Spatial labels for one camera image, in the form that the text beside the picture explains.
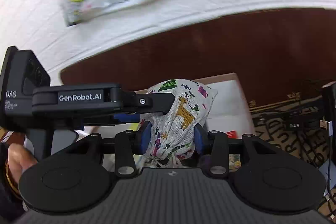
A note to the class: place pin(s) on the black electronic device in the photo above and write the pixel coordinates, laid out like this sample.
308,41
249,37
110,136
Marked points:
302,124

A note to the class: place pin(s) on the person's left hand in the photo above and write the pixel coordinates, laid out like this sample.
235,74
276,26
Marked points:
17,161

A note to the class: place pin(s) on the tan cardboard container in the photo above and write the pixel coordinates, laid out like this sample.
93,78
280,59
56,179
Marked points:
225,108

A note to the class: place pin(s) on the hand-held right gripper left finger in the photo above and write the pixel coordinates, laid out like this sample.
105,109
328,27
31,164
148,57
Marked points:
145,136

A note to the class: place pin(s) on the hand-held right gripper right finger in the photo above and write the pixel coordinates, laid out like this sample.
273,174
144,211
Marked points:
198,138

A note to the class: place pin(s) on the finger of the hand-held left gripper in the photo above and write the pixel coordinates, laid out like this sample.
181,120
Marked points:
155,103

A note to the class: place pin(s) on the letter-printed brown blanket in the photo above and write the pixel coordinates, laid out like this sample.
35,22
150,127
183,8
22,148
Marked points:
275,134

